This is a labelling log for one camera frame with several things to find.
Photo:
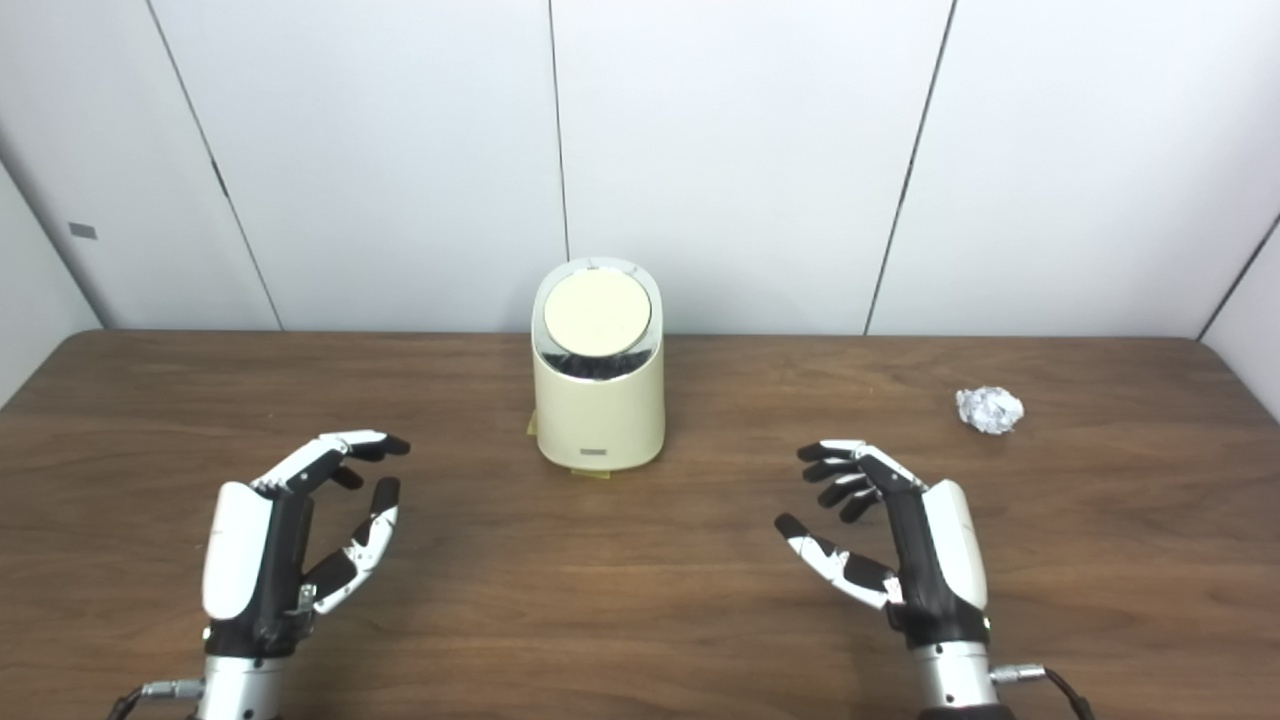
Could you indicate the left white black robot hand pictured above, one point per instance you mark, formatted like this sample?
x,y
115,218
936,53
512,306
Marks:
x,y
240,540

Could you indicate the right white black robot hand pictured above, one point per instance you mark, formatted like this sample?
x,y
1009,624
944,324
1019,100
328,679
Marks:
x,y
945,560

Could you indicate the silver-white paper ball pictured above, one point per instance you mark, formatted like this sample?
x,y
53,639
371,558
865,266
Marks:
x,y
990,410

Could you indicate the cream-colored desktop bin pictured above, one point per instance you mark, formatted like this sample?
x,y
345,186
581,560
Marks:
x,y
598,415

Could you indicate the round cream bin lid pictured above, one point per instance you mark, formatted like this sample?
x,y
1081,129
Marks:
x,y
597,312

